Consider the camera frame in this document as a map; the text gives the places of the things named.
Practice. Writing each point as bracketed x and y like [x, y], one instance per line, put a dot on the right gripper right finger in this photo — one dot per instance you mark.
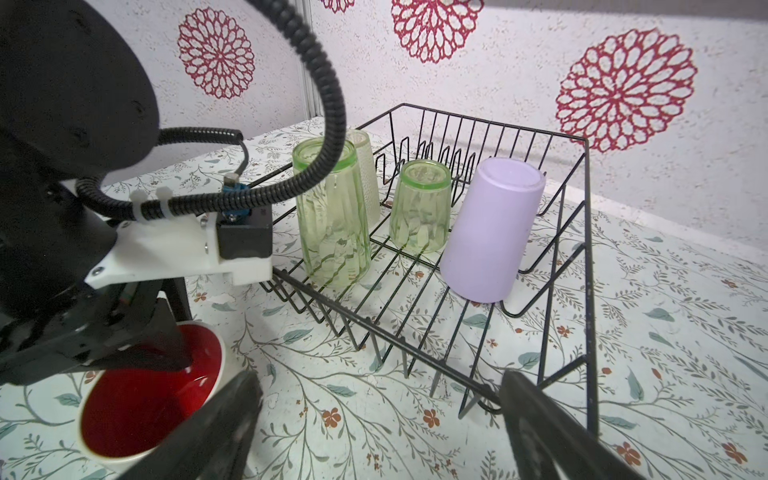
[546, 442]

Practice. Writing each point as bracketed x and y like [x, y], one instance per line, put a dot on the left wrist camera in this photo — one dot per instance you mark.
[187, 246]

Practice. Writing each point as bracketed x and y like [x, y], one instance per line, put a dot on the green glass mug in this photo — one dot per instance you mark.
[421, 209]

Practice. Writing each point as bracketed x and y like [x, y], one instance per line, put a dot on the frosted pale green cup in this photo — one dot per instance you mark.
[361, 141]

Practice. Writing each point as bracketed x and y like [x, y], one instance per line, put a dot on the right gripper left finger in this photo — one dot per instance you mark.
[214, 443]

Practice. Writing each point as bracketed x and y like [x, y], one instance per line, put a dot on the light green glass cup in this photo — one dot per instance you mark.
[333, 226]

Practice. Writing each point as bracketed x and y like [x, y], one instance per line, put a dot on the black wire dish rack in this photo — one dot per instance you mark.
[404, 308]

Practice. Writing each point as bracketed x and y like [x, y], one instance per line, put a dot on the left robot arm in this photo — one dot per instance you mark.
[75, 102]

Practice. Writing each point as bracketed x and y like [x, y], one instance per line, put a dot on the purple plastic cup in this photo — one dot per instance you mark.
[488, 240]

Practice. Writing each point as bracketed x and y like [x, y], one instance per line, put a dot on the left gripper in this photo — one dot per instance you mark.
[121, 326]

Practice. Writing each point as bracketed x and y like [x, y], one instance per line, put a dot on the red and white mug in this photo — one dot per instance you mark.
[129, 412]

